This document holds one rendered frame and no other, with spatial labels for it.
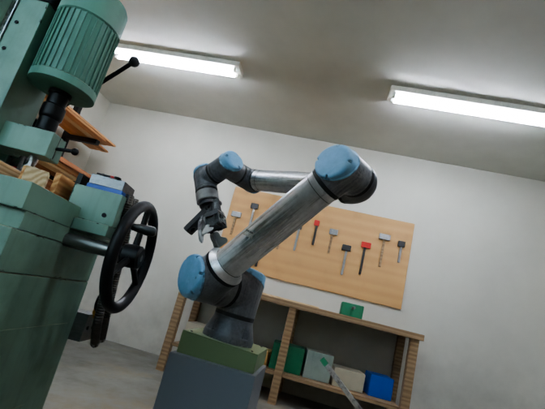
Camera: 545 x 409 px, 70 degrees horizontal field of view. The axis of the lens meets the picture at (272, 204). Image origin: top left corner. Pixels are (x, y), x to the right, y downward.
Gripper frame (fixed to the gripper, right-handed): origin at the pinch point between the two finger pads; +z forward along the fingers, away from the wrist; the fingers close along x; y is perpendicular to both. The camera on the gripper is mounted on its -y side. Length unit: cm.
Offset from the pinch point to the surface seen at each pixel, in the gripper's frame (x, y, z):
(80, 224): -53, -11, 7
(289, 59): 104, 45, -193
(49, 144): -63, -13, -13
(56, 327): -40, -29, 27
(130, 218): -57, 7, 14
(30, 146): -64, -17, -13
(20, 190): -74, -7, 10
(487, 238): 306, 171, -63
